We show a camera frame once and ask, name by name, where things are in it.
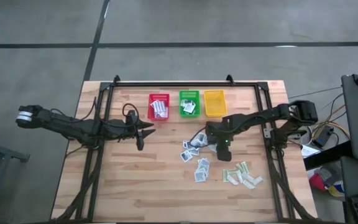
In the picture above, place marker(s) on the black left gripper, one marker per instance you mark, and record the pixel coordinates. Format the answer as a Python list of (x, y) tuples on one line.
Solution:
[(130, 128)]

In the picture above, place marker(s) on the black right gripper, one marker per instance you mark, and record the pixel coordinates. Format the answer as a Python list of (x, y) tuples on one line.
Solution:
[(219, 133)]

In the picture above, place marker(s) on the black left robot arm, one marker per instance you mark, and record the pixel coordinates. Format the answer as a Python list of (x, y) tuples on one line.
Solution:
[(67, 124)]

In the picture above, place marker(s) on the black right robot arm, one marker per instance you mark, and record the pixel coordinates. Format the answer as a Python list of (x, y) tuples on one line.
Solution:
[(259, 116)]

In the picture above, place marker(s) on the yellow plastic basket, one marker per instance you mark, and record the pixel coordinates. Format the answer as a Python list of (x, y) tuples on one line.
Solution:
[(214, 102)]

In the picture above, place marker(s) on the red plastic basket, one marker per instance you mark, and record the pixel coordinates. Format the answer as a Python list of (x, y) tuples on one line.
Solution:
[(158, 96)]

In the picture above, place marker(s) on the green plastic basket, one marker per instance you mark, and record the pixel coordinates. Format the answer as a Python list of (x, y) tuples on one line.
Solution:
[(196, 95)]

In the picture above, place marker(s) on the white paper sheet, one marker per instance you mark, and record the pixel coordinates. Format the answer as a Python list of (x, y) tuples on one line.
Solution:
[(310, 151)]

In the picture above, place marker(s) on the black power adapter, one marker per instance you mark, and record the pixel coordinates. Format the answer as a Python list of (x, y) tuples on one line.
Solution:
[(322, 137)]

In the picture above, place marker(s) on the red bag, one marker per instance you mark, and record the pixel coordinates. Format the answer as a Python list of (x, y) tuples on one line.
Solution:
[(317, 182)]

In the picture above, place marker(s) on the yellow blue item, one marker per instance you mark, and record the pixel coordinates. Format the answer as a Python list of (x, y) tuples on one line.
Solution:
[(336, 189)]

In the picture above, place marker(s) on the silver mounting bracket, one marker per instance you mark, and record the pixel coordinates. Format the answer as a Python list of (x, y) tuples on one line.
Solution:
[(267, 133)]

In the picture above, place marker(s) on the black metal table frame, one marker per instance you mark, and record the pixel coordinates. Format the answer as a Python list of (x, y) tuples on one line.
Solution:
[(182, 84)]

